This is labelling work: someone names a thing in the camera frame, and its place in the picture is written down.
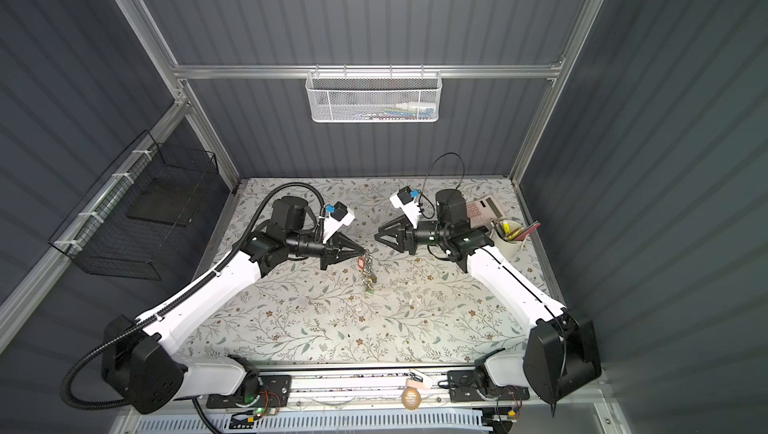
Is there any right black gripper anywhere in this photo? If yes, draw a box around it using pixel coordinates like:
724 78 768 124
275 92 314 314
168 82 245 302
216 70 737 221
375 215 448 257

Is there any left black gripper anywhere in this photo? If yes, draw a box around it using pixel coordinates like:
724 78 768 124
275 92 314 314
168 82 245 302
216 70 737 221
286 232 365 270

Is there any keyring bunch with grey strap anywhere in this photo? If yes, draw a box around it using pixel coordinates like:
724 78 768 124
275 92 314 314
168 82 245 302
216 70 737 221
357 253 378 294

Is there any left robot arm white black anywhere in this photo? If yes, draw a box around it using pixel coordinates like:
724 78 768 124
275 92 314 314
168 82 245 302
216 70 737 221
102 195 365 414

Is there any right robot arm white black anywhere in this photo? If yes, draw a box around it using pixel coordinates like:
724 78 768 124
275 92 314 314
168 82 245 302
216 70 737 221
374 186 602 407

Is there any floral table mat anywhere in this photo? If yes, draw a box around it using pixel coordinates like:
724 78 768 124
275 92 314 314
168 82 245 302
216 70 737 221
181 178 527 364

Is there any pink calculator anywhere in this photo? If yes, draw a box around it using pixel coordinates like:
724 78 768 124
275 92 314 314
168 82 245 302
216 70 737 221
466 195 506 228

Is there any white pen cup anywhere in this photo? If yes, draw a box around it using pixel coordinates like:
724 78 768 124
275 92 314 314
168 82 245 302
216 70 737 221
490 219 525 262

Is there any pink pen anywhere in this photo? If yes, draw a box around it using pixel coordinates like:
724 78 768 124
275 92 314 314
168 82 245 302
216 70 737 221
510 221 541 242

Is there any tape roll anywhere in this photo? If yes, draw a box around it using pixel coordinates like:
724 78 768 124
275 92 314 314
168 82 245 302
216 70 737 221
401 387 422 411

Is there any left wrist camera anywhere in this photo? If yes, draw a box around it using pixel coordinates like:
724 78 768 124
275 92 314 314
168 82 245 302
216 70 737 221
322 201 355 244

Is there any white wire mesh basket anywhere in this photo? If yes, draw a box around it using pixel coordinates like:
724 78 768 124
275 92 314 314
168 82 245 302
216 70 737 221
305 72 443 123

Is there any black corrugated cable left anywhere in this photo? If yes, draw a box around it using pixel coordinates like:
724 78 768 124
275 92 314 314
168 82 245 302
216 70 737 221
59 181 326 411

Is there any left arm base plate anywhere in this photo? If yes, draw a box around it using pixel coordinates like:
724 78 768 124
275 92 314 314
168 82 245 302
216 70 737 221
206 374 293 409

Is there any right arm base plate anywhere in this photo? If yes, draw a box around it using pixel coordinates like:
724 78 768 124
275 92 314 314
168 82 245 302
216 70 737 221
438 369 530 403

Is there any white cable duct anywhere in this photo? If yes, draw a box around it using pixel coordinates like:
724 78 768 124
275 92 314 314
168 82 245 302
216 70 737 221
134 408 490 434

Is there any black wire basket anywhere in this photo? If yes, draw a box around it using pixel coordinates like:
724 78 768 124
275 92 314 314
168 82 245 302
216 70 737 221
49 136 223 281

